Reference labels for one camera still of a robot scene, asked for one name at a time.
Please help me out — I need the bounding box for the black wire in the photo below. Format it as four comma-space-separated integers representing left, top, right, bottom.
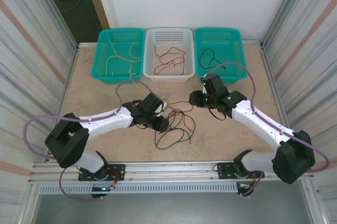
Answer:
157, 109, 186, 143
154, 113, 193, 151
199, 47, 227, 70

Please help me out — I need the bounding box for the teal plastic basket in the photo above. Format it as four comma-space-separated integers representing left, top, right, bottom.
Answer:
194, 27, 249, 84
91, 28, 146, 85

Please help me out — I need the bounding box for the white plastic basket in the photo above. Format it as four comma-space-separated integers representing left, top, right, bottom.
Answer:
143, 27, 196, 83

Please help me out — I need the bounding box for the red black power lead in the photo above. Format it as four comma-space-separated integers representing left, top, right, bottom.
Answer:
236, 173, 257, 190
109, 170, 125, 190

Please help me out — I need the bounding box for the black controller device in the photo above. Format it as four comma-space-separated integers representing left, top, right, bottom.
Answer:
236, 181, 255, 198
90, 186, 109, 199

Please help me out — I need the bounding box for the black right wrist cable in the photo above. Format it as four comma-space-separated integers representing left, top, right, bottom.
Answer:
209, 106, 229, 121

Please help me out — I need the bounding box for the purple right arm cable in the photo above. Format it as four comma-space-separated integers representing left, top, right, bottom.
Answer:
207, 61, 330, 198

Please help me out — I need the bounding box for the aluminium mounting rail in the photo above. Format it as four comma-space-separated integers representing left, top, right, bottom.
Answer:
28, 158, 315, 184

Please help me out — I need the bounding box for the grey slotted cable duct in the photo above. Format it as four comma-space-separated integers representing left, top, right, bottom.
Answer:
38, 183, 239, 194

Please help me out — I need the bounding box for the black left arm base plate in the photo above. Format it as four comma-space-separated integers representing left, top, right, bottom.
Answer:
78, 164, 126, 182

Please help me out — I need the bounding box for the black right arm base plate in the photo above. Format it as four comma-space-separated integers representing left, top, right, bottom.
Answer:
217, 161, 265, 180

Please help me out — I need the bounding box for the orange floor cable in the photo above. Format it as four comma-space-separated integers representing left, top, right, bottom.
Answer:
62, 0, 83, 13

